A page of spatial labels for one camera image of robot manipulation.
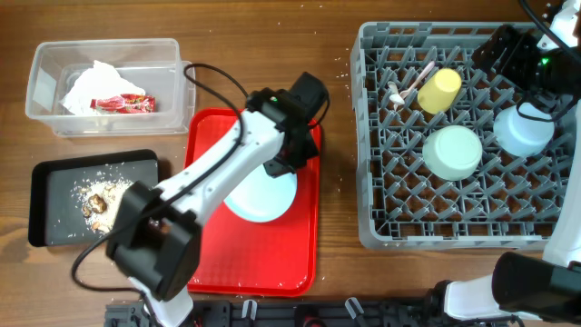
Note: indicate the red snack wrapper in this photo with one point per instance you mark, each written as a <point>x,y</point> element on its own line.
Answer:
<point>125,104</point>

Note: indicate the light blue plate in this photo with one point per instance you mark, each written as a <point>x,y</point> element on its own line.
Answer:
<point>260,198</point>

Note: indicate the white plastic fork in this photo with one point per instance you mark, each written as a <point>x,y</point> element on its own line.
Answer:
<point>394,96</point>

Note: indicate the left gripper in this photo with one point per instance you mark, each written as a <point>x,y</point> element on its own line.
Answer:
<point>310,148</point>

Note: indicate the red serving tray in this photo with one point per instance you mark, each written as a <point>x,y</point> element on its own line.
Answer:
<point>277,258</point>

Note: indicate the white napkin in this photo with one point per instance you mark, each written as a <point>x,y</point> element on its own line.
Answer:
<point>100,82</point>

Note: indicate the grey dishwasher rack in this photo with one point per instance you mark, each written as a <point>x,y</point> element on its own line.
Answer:
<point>508,202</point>

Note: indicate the green bowl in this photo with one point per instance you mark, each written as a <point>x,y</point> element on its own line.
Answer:
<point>452,153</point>

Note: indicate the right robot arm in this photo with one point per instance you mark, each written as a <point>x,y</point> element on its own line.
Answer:
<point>521,287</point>

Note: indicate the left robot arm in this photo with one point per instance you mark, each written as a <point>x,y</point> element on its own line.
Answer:
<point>156,239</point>

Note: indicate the food scraps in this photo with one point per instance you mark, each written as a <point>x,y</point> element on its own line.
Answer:
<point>96,203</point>

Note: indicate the yellow plastic cup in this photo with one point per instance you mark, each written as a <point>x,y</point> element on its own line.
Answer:
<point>439,92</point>

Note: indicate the clear plastic bin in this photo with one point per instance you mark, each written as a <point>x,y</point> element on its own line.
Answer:
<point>153,64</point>

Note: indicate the light blue small bowl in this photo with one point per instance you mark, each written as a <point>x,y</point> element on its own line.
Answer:
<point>523,131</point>

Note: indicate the black tray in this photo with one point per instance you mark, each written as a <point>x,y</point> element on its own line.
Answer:
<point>55,215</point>

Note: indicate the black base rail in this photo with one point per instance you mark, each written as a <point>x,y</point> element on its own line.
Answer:
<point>393,312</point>

